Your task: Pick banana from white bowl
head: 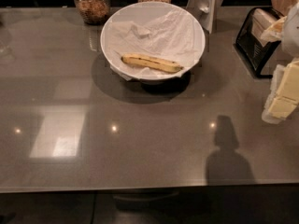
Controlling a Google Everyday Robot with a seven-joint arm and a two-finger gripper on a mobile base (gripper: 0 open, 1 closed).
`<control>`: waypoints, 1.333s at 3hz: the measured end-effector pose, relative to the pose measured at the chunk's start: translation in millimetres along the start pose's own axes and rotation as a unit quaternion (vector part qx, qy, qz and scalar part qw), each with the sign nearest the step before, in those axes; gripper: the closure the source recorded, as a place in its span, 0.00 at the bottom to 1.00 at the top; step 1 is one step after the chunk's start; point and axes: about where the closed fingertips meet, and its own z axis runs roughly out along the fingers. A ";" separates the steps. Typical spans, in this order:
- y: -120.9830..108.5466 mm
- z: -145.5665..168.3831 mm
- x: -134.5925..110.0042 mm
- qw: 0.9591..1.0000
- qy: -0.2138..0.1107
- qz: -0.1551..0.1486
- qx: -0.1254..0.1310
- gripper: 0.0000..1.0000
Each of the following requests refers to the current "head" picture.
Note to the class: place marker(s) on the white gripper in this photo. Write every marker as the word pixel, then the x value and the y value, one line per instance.
pixel 292 32

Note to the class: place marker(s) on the glass jar with brown cereal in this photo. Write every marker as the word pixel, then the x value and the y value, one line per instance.
pixel 93 12

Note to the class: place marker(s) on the yellow banana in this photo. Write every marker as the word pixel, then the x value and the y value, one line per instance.
pixel 151 62

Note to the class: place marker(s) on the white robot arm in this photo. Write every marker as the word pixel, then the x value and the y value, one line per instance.
pixel 286 30

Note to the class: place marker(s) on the white crumpled paper towel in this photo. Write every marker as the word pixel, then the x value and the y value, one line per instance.
pixel 162 34

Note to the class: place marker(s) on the white folded stand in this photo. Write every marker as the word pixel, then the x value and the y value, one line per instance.
pixel 205 12

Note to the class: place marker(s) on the brown paper bag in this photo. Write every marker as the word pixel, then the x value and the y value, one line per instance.
pixel 282 2

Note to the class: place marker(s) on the white round bowl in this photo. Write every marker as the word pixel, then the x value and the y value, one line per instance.
pixel 149 14

